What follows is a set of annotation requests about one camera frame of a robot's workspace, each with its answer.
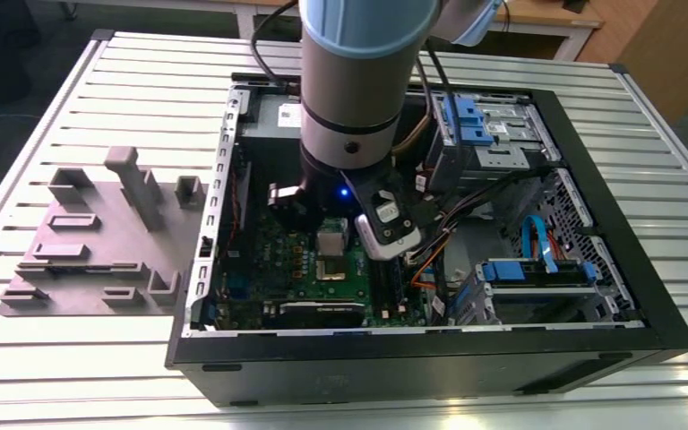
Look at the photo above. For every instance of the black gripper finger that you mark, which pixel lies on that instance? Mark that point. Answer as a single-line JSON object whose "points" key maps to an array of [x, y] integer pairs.
{"points": [[287, 201]]}

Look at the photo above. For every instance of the silver CPU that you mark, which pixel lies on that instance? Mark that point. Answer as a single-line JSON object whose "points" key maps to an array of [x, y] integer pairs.
{"points": [[331, 244]]}

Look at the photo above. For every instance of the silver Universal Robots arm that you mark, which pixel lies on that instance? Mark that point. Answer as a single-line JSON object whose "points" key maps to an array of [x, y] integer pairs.
{"points": [[350, 112]]}

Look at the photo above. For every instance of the CPU socket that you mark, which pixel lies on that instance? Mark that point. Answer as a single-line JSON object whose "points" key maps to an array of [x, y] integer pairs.
{"points": [[334, 269]]}

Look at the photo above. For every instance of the grey power supply unit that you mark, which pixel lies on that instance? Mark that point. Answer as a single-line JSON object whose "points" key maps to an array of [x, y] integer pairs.
{"points": [[267, 161]]}

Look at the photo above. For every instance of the green motherboard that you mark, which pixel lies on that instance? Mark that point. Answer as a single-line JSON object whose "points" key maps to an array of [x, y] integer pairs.
{"points": [[278, 277]]}

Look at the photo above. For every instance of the white power supply label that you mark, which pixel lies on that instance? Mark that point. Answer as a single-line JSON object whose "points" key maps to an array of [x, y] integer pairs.
{"points": [[287, 114]]}

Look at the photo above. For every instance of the blue board connector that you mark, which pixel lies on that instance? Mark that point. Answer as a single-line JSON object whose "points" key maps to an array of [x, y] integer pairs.
{"points": [[238, 286]]}

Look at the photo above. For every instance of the black RAM slot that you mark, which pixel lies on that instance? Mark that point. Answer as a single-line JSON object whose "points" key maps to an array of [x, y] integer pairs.
{"points": [[396, 286], [378, 286]]}

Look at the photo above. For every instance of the black graphics card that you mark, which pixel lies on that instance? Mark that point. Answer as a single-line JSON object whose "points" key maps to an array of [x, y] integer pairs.
{"points": [[320, 313]]}

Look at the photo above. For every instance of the blue drive latch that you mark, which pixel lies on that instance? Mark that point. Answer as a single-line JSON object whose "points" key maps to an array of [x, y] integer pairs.
{"points": [[470, 134]]}

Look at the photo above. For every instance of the silver drive cage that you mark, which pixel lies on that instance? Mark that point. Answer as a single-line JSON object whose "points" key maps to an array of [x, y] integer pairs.
{"points": [[499, 157]]}

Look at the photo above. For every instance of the grey parts rack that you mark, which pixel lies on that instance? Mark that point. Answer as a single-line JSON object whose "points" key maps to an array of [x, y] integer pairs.
{"points": [[118, 273]]}

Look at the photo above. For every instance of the black PC case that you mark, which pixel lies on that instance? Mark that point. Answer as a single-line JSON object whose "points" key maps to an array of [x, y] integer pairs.
{"points": [[380, 372]]}

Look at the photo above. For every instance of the silver disk bay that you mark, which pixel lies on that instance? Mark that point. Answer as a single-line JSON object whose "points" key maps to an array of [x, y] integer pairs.
{"points": [[535, 291]]}

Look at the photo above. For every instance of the hard disk in blue carrier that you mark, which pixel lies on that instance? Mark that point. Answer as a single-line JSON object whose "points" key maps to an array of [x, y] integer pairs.
{"points": [[547, 277]]}

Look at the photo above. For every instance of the small black desk object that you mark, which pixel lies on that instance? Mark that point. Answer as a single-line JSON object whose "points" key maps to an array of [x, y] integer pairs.
{"points": [[574, 5]]}

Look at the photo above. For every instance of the brown cabinet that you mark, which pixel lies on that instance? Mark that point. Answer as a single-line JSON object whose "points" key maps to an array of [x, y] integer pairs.
{"points": [[667, 54]]}

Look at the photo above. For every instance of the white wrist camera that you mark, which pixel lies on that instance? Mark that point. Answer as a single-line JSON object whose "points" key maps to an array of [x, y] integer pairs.
{"points": [[388, 242]]}

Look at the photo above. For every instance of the blue drive rail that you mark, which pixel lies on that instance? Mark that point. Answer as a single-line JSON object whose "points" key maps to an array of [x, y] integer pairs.
{"points": [[461, 300]]}

